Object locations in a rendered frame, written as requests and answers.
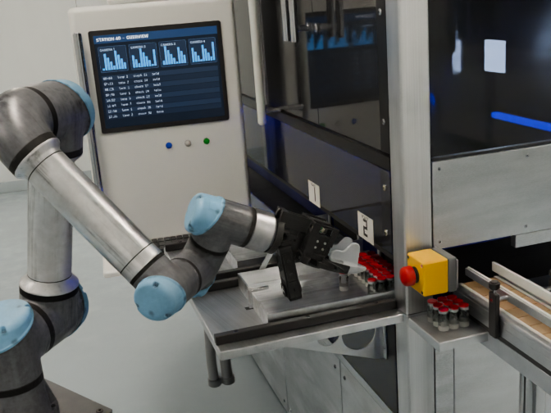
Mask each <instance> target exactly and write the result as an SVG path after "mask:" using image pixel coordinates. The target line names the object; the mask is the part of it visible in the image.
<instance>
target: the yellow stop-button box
mask: <svg viewBox="0 0 551 413"><path fill-rule="evenodd" d="M408 266H411V267H412V268H413V269H414V271H415V273H416V283H415V284H414V285H413V286H411V287H412V288H414V289H415V290H417V291H418V292H419V293H420V294H421V295H423V296H424V297H428V296H432V295H436V294H441V293H446V292H453V291H456V290H457V266H456V257H455V256H453V255H451V254H450V253H448V252H446V251H445V250H443V249H441V248H440V247H433V248H431V249H425V250H420V251H415V252H409V253H408Z"/></svg>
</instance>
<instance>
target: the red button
mask: <svg viewBox="0 0 551 413"><path fill-rule="evenodd" d="M399 278H400V280H401V282H402V284H403V285H404V286H407V287H408V286H413V285H414V284H415V283H416V273H415V271H414V269H413V268H412V267H411V266H410V265H408V266H404V267H402V268H401V269H400V271H399Z"/></svg>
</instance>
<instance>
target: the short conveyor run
mask: <svg viewBox="0 0 551 413"><path fill-rule="evenodd" d="M492 271H494V272H495V273H497V274H499V276H497V275H496V276H495V277H493V278H488V277H486V276H484V275H483V274H481V273H480V272H478V271H476V270H474V269H472V268H471V267H470V266H468V267H467V268H465V275H466V276H468V277H469V278H471V279H473V280H475V281H472V282H468V283H464V284H463V283H460V284H458V288H457V290H456V291H453V292H452V294H453V295H456V296H457V298H460V299H462V300H463V302H466V303H468V304H469V309H468V310H469V319H470V320H472V321H473V322H475V323H476V324H477V325H479V326H480V327H481V328H482V329H484V330H486V331H487V332H488V341H486V342H482V343H481V344H483V345H484V346H485V347H487V348H488V349H490V350H491V351H492V352H493V353H494V354H496V355H497V356H499V357H500V358H501V359H503V360H504V361H505V362H507V363H508V364H509V365H510V366H511V367H513V368H514V369H515V370H517V371H518V372H520V373H521V374H523V375H524V376H525V377H527V378H528V379H529V380H530V381H531V382H533V383H534V384H536V385H537V386H538V387H540V388H541V389H543V390H544V391H545V392H546V393H547V394H549V395H550V396H551V279H549V286H548V287H544V288H542V287H540V286H539V285H537V284H535V283H533V282H531V281H530V280H528V279H526V278H524V277H522V276H520V275H519V274H517V273H515V272H513V271H511V270H510V269H508V268H506V267H504V266H503V265H500V264H499V263H497V262H494V261H493V262H492Z"/></svg>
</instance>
